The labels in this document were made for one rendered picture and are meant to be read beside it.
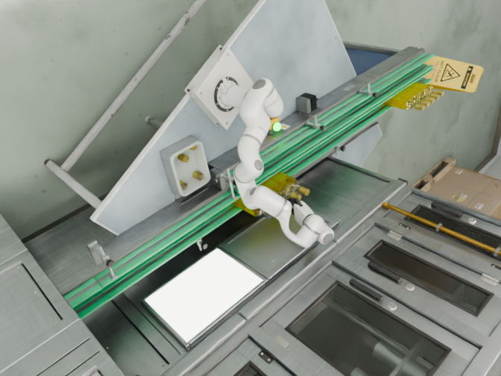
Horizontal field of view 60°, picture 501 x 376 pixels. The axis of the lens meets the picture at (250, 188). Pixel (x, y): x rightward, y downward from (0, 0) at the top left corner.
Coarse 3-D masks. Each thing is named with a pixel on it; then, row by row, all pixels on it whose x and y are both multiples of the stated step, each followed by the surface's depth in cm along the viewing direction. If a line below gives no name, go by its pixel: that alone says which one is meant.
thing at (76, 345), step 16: (80, 320) 134; (64, 336) 130; (80, 336) 129; (32, 352) 127; (48, 352) 126; (64, 352) 125; (80, 352) 124; (96, 352) 124; (16, 368) 123; (32, 368) 122; (48, 368) 122; (64, 368) 121; (80, 368) 120; (96, 368) 121; (112, 368) 119
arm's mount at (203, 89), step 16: (224, 48) 191; (208, 64) 191; (224, 64) 192; (240, 64) 198; (192, 80) 191; (208, 80) 188; (240, 80) 201; (192, 96) 192; (208, 96) 190; (208, 112) 198; (224, 112) 200; (224, 128) 204
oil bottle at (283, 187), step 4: (268, 180) 216; (272, 180) 215; (276, 180) 215; (268, 184) 214; (272, 184) 212; (276, 184) 212; (280, 184) 211; (284, 184) 211; (276, 188) 210; (280, 188) 209; (284, 188) 209; (288, 188) 209; (284, 192) 208; (284, 196) 209
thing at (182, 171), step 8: (192, 144) 192; (200, 144) 195; (176, 152) 188; (184, 152) 200; (192, 152) 203; (200, 152) 199; (176, 160) 198; (192, 160) 205; (200, 160) 203; (176, 168) 200; (184, 168) 203; (192, 168) 206; (200, 168) 206; (208, 168) 203; (176, 176) 192; (184, 176) 205; (192, 176) 208; (208, 176) 205; (192, 184) 204; (200, 184) 204; (184, 192) 200
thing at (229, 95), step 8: (224, 80) 190; (224, 88) 191; (232, 88) 190; (240, 88) 188; (248, 88) 187; (224, 96) 192; (232, 96) 189; (240, 96) 186; (224, 104) 197; (232, 104) 192; (240, 104) 187
